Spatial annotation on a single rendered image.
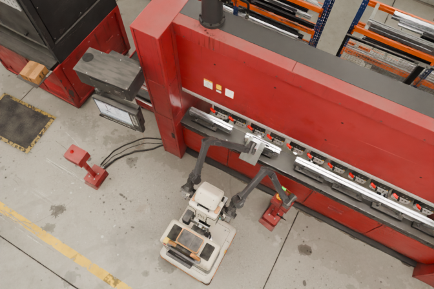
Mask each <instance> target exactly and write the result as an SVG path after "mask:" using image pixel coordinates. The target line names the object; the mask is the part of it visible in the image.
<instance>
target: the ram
mask: <svg viewBox="0 0 434 289"><path fill-rule="evenodd" d="M176 44H177V49H178V59H179V65H180V75H181V85H182V87H183V88H185V89H187V90H190V91H191V92H194V93H195V94H198V95H200V96H202V97H204V98H206V99H209V100H211V101H213V102H215V103H218V104H219V105H222V106H224V107H226V108H228V109H230V110H232V111H234V112H237V113H239V114H241V115H244V116H246V117H248V118H249V119H252V120H254V121H256V122H258V123H260V124H263V125H265V126H267V127H269V128H272V129H273V130H276V131H277V132H280V133H282V134H284V135H286V136H289V137H291V138H293V139H295V140H297V141H300V142H301V143H303V144H305V145H308V146H310V147H312V148H315V149H317V150H319V151H321V152H323V153H325V154H327V155H330V156H331V157H334V158H336V159H338V160H340V161H343V162H345V163H347V164H349V165H351V166H354V167H355V168H358V169H359V170H362V171H364V172H366V173H368V174H371V175H373V176H375V177H377V178H379V179H381V180H383V181H385V182H388V183H390V184H392V185H394V186H397V187H399V188H401V189H403V190H405V191H407V192H409V193H411V194H414V195H416V196H418V197H420V198H422V199H425V200H427V201H429V202H431V203H433V204H434V146H433V145H431V144H428V143H426V142H424V141H421V140H419V139H417V138H415V137H412V136H410V135H408V134H405V133H403V132H400V131H398V130H395V129H394V128H391V127H389V126H387V125H384V124H382V123H379V122H378V121H375V120H373V119H370V118H368V117H366V116H364V115H361V114H358V113H356V112H354V111H352V110H350V109H347V108H345V107H343V106H340V105H338V104H336V103H333V102H331V101H328V100H327V99H324V98H322V97H319V96H317V95H315V94H312V93H310V92H308V91H305V90H303V89H301V88H299V87H296V86H294V85H291V84H289V83H286V82H285V81H282V80H280V79H277V78H275V77H273V76H271V75H268V74H266V73H263V72H261V71H259V70H257V69H255V68H252V67H250V66H247V65H245V64H243V63H240V62H238V61H235V60H234V59H231V58H229V57H227V56H224V55H222V54H219V53H218V52H215V51H213V50H210V49H208V48H206V47H204V46H201V45H198V44H196V43H194V42H192V41H190V40H187V39H185V38H182V37H180V36H178V35H176ZM204 79H206V80H208V81H211V82H212V89H210V88H208V87H206V86H204ZM216 84H217V85H220V86H221V87H222V90H219V91H221V93H219V92H217V91H216V89H217V88H216ZM225 89H228V90H231V91H233V92H234V97H233V99H232V98H230V97H228V96H226V95H225ZM182 90H183V89H182ZM217 90H218V89H217ZM183 91H184V92H187V93H189V94H191V95H193V96H195V97H198V96H197V95H194V94H192V93H190V92H188V91H186V90H183ZM198 98H200V99H202V100H204V101H206V102H208V103H210V104H212V105H214V106H217V107H219V108H221V109H223V110H225V111H228V110H226V109H224V108H222V107H220V106H218V105H216V104H214V103H211V102H209V101H207V100H205V99H203V98H201V97H198ZM228 112H230V113H232V114H234V115H237V114H235V113H233V112H231V111H228ZM237 116H238V117H241V118H242V119H245V120H247V121H249V122H251V123H253V124H256V123H254V122H252V121H250V120H248V119H246V118H244V117H242V116H240V115H237ZM256 125H258V126H260V127H262V128H264V129H266V130H268V131H270V132H272V133H275V134H277V135H279V136H281V137H284V136H282V135H280V134H278V133H276V132H274V131H272V130H270V129H268V128H265V127H263V126H261V125H259V124H256ZM284 138H286V139H288V140H290V141H292V142H294V143H296V144H298V145H300V146H303V147H305V148H307V149H309V150H312V149H310V148H308V147H306V146H304V145H302V144H300V143H297V142H296V141H293V140H291V139H289V138H287V137H284ZM312 151H314V152H316V153H318V154H320V155H322V156H324V157H326V158H328V159H331V160H333V161H335V162H337V163H339V164H342V165H344V166H346V167H348V168H350V169H352V170H354V171H356V172H358V173H361V174H363V175H365V176H367V177H370V178H372V179H374V180H376V181H378V182H380V183H382V184H384V185H386V186H389V187H391V188H393V189H395V190H398V191H399V192H402V193H403V194H406V195H408V196H410V197H412V198H414V199H417V200H419V201H421V202H423V203H425V204H428V205H430V206H432V207H434V206H433V205H431V204H429V203H427V202H425V201H422V200H420V199H418V198H416V197H413V196H412V195H409V194H407V193H405V192H403V191H401V190H399V189H397V188H394V187H392V186H390V185H388V184H386V183H383V182H382V181H379V180H377V179H375V178H373V177H371V176H369V175H366V174H364V173H362V172H360V171H358V170H355V169H354V168H351V167H349V166H347V165H345V164H343V163H340V162H338V161H336V160H334V159H332V158H330V157H328V156H326V155H324V154H321V153H319V152H317V151H315V150H312Z"/></svg>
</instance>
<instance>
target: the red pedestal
mask: <svg viewBox="0 0 434 289"><path fill-rule="evenodd" d="M63 157H64V158H65V159H66V160H67V161H70V162H71V163H73V164H75V165H77V166H79V167H80V168H82V167H83V168H84V169H85V170H86V171H87V172H88V173H87V175H86V176H85V177H84V180H85V182H84V183H85V184H87V185H88V186H90V187H92V188H93V189H95V190H98V188H99V187H100V186H101V184H102V183H103V182H104V180H105V179H106V177H107V176H108V174H109V173H108V172H107V171H106V170H105V169H103V168H101V167H99V166H98V165H96V164H94V165H93V167H92V168H91V167H90V166H89V165H88V164H87V160H88V159H89V158H90V154H89V153H88V152H87V151H85V150H83V149H81V148H80V147H78V146H76V145H74V144H72V145H71V146H70V147H69V149H68V150H67V151H66V152H65V154H64V155H63Z"/></svg>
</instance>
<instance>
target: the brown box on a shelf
mask: <svg viewBox="0 0 434 289"><path fill-rule="evenodd" d="M52 72H53V71H51V70H49V69H47V68H46V66H44V65H41V64H39V63H37V62H34V61H29V62H28V63H27V65H26V66H25V67H24V68H23V69H22V71H21V72H20V73H19V75H18V76H17V78H18V79H20V80H22V81H24V82H26V83H28V84H29V85H31V86H33V87H35V88H38V87H39V86H40V85H41V84H42V83H43V82H44V81H45V79H46V78H47V77H48V76H49V75H50V74H51V73H52Z"/></svg>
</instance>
